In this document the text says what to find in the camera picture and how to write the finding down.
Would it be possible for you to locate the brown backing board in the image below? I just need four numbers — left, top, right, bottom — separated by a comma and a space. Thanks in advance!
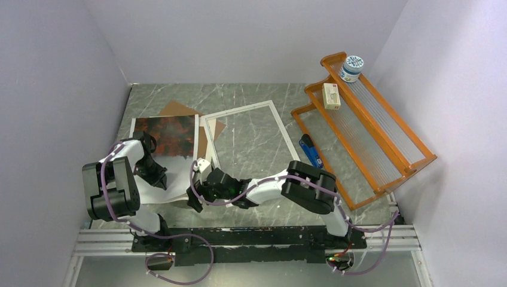
158, 100, 226, 158

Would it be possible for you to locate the white picture frame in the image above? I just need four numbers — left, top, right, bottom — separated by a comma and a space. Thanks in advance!
201, 100, 300, 178

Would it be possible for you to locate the blue white round jar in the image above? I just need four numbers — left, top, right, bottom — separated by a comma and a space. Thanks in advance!
339, 56, 364, 83

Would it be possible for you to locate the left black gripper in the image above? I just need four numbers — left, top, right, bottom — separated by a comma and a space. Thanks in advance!
133, 155, 167, 191

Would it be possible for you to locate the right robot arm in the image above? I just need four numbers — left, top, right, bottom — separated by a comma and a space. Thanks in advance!
187, 159, 352, 248

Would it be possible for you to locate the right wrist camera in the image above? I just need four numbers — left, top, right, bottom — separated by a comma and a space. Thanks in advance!
194, 158, 213, 175

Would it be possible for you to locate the orange wooden shelf rack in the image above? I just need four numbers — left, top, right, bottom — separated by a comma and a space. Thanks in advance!
291, 51, 437, 210

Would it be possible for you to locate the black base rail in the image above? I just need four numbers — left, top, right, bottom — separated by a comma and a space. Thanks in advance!
131, 225, 367, 267

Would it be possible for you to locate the small cream box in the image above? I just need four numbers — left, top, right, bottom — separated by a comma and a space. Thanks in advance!
322, 83, 341, 110

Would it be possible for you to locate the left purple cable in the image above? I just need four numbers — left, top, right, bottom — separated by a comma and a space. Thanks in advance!
99, 141, 215, 286

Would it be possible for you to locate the red and white photo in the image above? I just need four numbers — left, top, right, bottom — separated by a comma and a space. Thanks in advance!
130, 115, 199, 204

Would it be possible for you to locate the blue stapler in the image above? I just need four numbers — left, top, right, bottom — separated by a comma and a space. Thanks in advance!
299, 133, 323, 169

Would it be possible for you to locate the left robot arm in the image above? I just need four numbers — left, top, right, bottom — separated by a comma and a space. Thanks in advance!
82, 132, 171, 251

